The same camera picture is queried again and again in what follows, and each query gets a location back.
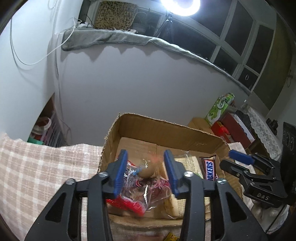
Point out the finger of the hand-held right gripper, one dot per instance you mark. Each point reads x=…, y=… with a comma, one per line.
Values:
x=240, y=156
x=231, y=168

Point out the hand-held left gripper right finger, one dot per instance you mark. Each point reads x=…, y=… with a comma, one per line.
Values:
x=171, y=171

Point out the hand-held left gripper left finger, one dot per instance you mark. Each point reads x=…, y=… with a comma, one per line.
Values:
x=121, y=171

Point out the brown chocolate bar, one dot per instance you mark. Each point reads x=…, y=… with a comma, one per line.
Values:
x=209, y=168

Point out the clear egg snack packet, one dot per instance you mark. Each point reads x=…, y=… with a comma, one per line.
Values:
x=148, y=173

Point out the red cardboard box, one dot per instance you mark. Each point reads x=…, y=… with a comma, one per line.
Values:
x=233, y=125

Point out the white lace tablecloth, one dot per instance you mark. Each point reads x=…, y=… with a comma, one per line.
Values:
x=261, y=125

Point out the dark metal ornament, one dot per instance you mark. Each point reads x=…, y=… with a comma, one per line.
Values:
x=271, y=125

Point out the green tissue box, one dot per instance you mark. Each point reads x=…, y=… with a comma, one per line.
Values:
x=216, y=111

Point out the yellow snack packet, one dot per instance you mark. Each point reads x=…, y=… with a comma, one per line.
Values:
x=171, y=237

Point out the pink plastic basket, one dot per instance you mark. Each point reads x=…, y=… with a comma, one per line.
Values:
x=54, y=129

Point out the pink checked tablecloth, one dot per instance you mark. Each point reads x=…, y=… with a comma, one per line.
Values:
x=34, y=173

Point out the olive curtain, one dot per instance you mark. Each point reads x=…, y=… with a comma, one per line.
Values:
x=277, y=69

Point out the grey windowsill blanket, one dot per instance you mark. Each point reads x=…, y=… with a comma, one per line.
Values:
x=104, y=37

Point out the black tripod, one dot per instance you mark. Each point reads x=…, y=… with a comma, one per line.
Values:
x=167, y=25

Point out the white power strip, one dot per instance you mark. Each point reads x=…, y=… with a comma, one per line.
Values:
x=84, y=24

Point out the leopard print cushion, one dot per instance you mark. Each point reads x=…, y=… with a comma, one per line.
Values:
x=113, y=16

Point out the white window frame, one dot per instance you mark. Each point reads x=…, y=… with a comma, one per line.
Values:
x=240, y=55

